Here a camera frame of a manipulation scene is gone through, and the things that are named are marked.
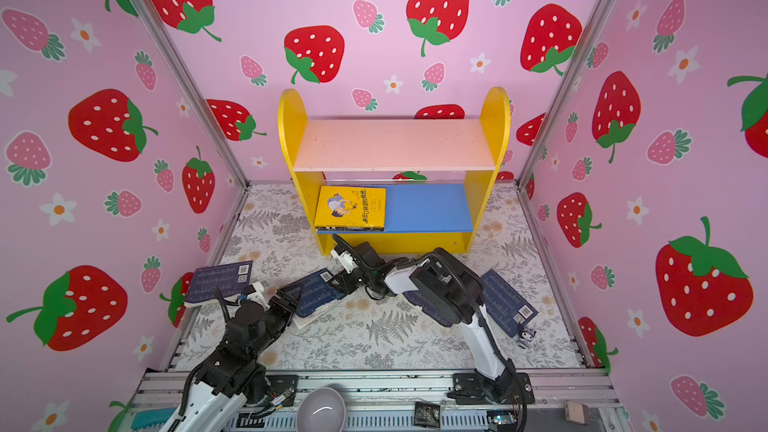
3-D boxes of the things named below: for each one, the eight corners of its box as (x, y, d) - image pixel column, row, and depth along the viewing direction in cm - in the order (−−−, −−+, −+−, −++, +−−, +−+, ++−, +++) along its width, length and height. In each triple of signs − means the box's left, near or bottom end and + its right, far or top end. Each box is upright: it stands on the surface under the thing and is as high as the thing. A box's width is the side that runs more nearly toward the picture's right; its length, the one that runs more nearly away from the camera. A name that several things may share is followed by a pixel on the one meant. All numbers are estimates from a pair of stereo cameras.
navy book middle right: (404, 295, 92) (404, 292, 91) (411, 288, 94) (411, 285, 92) (445, 333, 85) (446, 331, 83) (453, 325, 87) (454, 322, 85)
